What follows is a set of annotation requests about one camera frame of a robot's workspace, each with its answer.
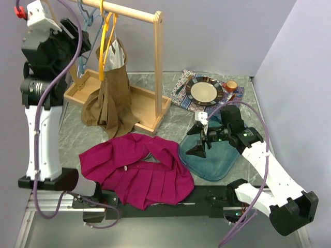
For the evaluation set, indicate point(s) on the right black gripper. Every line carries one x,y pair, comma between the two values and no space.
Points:
199,149

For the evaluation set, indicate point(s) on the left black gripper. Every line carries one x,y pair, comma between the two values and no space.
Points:
73,31

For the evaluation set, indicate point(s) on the teal plastic hanger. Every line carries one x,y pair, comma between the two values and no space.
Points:
89,19

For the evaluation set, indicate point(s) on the magenta garment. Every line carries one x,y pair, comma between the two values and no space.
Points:
140,169

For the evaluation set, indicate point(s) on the tan skirt with white lining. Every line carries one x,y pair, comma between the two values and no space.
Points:
109,107

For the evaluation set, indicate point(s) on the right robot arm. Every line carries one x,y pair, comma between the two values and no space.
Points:
288,206

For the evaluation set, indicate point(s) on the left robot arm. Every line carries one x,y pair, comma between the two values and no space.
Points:
48,52

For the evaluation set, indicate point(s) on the teal plastic basket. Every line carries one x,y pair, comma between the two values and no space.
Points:
218,162

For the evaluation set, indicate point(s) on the patterned placemat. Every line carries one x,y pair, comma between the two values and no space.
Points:
182,100

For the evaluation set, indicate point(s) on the brown rimmed ceramic plate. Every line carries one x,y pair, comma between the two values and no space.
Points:
204,91

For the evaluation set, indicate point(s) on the wooden clothes rack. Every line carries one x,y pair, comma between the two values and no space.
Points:
148,106

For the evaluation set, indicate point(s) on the orange ceramic cup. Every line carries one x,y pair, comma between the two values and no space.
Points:
230,86

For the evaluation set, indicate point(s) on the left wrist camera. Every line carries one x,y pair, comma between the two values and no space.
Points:
38,15

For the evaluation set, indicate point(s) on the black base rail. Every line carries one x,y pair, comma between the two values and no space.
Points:
205,200

